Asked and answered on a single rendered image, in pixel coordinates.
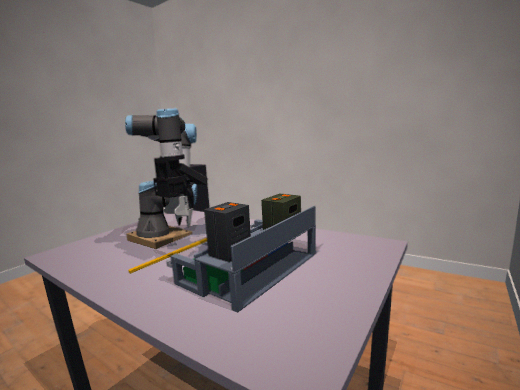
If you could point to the green bin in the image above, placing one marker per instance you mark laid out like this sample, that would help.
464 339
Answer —
215 277

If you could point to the yellow bar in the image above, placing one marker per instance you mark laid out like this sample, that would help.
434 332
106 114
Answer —
166 256

